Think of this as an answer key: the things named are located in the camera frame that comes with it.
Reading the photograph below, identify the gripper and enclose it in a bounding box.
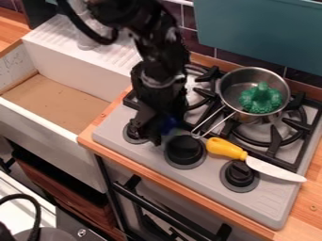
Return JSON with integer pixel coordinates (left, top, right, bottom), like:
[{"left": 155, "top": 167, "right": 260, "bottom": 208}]
[{"left": 125, "top": 61, "right": 190, "bottom": 147}]

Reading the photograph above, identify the silver pot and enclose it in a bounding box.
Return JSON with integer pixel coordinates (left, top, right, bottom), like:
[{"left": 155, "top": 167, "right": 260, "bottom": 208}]
[{"left": 189, "top": 66, "right": 292, "bottom": 139}]

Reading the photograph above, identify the blue toy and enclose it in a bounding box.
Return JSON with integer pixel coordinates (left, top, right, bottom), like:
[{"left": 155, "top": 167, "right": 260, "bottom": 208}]
[{"left": 159, "top": 113, "right": 185, "bottom": 137}]

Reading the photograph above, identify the toy sink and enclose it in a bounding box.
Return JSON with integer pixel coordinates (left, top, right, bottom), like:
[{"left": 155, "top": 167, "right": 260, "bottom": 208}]
[{"left": 0, "top": 13, "right": 145, "bottom": 193}]

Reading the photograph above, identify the toy stove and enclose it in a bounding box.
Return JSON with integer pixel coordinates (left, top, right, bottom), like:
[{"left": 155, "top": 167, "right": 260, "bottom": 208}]
[{"left": 90, "top": 63, "right": 322, "bottom": 232}]

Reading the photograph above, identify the green toy broccoli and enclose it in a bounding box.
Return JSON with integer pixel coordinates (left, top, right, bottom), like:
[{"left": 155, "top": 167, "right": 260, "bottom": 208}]
[{"left": 237, "top": 81, "right": 284, "bottom": 115}]

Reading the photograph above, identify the yellow handled toy knife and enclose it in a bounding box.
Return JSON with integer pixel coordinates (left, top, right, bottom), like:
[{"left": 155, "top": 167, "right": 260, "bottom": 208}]
[{"left": 204, "top": 137, "right": 309, "bottom": 184}]

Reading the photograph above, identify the black cable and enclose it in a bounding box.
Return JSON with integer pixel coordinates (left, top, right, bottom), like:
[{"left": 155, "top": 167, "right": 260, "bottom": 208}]
[{"left": 0, "top": 193, "right": 44, "bottom": 241}]

